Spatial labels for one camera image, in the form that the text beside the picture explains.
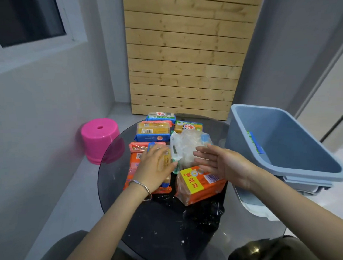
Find person's left forearm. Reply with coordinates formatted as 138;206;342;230
53;181;155;260

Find person's right forearm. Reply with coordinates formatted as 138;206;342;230
247;165;343;260

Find orange packet with yellow label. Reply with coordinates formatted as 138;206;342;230
173;164;228;207

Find blue and white packet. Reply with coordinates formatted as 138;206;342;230
146;111;177;125

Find silver bracelet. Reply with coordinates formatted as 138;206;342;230
128;179;153;202

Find yellow cracker packet blue ends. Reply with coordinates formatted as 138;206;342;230
134;121;172;143

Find yellow biscuit packet blue ends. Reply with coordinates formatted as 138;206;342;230
147;141;173;189

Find green and blue packet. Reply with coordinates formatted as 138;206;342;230
247;130;265;155

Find grey-blue plastic bin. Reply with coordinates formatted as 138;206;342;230
283;174;334;198
223;99;343;209

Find person's left hand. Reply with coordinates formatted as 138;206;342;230
129;144;179;195

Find green and yellow packet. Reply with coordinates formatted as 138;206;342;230
173;119;204;134

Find pink plastic stool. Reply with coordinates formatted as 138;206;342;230
80;117;126;166

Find orange snack packet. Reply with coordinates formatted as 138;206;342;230
121;140;173;196

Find wooden slatted panel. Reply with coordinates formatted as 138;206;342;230
122;0;272;125

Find white door frame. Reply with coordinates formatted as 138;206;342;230
291;36;343;155

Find window with white frame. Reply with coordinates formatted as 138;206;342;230
0;0;89;79

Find orange packet under cracker packet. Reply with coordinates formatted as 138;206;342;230
141;119;174;130

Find clear plastic bag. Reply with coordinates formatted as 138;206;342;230
169;128;214;174

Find person's right hand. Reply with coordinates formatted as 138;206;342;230
193;142;259;194

